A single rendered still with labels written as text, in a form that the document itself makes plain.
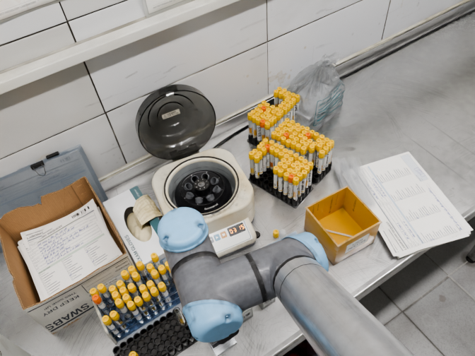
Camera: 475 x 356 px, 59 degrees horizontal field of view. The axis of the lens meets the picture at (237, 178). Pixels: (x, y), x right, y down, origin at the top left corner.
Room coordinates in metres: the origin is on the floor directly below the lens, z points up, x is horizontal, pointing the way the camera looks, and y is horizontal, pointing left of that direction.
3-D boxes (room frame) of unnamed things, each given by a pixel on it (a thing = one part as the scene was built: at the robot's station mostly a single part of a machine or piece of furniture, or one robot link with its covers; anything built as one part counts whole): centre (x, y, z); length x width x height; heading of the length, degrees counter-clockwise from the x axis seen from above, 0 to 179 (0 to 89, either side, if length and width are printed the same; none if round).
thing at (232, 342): (0.34, 0.09, 0.89); 0.09 x 0.05 x 0.04; 28
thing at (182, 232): (0.35, 0.09, 1.27); 0.09 x 0.08 x 0.11; 17
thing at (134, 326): (0.43, 0.25, 0.91); 0.20 x 0.10 x 0.07; 118
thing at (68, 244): (0.56, 0.44, 0.95); 0.29 x 0.25 x 0.15; 28
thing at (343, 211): (0.57, -0.25, 0.93); 0.13 x 0.13 x 0.10; 24
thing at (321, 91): (1.07, -0.28, 0.97); 0.26 x 0.17 x 0.19; 134
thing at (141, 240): (0.63, 0.26, 0.92); 0.24 x 0.12 x 0.10; 28
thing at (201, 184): (0.70, 0.10, 0.97); 0.15 x 0.15 x 0.07
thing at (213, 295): (0.26, 0.05, 1.27); 0.11 x 0.11 x 0.08; 17
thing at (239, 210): (0.68, 0.09, 0.94); 0.30 x 0.24 x 0.12; 19
